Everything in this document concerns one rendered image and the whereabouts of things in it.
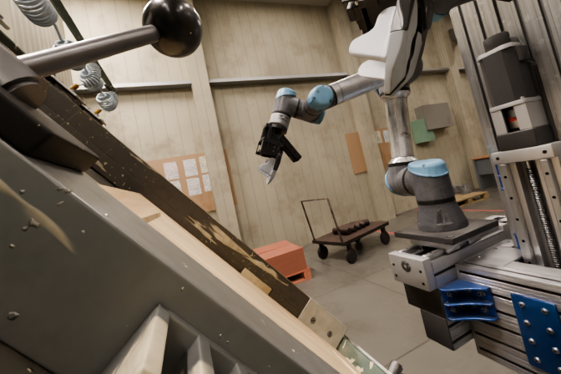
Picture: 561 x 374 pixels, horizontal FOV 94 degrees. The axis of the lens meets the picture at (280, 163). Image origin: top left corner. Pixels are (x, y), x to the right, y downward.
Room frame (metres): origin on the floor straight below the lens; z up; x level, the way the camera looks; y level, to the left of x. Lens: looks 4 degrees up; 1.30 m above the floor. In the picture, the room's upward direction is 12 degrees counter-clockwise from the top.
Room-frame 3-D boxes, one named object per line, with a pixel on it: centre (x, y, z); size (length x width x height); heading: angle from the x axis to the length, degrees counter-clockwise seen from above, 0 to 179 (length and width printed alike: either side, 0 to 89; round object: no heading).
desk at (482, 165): (6.48, -5.62, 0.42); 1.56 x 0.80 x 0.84; 22
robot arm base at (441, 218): (0.92, -0.49, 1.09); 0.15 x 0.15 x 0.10
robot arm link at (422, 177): (0.93, -0.49, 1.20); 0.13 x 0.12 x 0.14; 9
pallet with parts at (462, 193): (6.06, -3.64, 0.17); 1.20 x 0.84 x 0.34; 112
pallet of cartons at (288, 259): (3.69, 0.58, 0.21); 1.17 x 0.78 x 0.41; 112
